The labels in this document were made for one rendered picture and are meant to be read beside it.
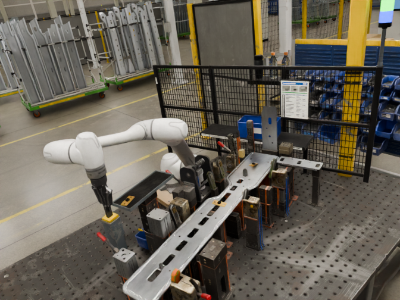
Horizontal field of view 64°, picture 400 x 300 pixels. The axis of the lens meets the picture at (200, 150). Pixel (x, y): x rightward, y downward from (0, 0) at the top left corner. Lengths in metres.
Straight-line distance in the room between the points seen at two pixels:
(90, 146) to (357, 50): 1.74
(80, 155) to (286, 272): 1.22
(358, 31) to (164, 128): 1.36
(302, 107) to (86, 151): 1.64
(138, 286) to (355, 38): 1.92
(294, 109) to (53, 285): 1.98
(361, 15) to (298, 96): 0.65
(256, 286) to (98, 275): 0.91
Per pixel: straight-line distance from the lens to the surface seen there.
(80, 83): 8.88
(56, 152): 1.57
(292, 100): 2.52
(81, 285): 2.08
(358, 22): 2.35
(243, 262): 1.94
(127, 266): 1.57
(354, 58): 2.39
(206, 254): 1.53
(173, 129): 1.86
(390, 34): 8.41
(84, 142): 1.46
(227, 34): 4.26
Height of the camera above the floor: 2.09
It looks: 26 degrees down
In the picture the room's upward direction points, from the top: 8 degrees counter-clockwise
